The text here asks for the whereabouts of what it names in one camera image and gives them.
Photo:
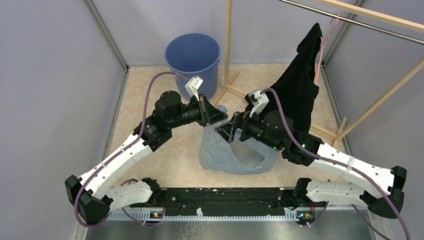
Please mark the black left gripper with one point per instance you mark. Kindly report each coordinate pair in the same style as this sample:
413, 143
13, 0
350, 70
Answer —
208, 114

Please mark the white slotted cable duct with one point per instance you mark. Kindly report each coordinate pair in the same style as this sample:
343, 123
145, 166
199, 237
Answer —
147, 215

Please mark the light blue trash bag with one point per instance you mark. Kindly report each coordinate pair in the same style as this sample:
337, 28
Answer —
247, 157

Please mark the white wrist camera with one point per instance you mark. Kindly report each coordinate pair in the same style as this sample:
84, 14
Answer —
192, 86
259, 101

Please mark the black hanging garment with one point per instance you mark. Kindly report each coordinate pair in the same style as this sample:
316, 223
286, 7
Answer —
295, 88

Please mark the metal hanging rod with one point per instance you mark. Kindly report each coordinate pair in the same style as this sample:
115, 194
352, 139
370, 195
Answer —
354, 22

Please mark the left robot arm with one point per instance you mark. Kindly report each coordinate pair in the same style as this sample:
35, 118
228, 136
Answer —
92, 194

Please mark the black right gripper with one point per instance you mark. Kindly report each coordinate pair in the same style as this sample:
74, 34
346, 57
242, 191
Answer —
240, 120

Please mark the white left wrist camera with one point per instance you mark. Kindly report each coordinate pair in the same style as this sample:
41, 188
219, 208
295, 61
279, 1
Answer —
192, 86

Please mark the pink clothes hanger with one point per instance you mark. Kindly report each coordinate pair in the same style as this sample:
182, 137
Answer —
323, 44

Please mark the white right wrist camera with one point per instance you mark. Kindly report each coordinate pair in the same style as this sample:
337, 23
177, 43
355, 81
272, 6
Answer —
259, 101

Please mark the blue plastic trash bin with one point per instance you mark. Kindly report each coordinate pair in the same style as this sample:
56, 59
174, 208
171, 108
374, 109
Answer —
192, 55

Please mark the wooden clothes rack frame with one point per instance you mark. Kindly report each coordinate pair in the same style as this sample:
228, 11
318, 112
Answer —
364, 67

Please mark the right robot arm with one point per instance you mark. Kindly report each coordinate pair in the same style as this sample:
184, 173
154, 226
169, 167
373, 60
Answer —
376, 188

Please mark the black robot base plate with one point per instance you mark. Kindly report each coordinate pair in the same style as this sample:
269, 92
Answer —
226, 202

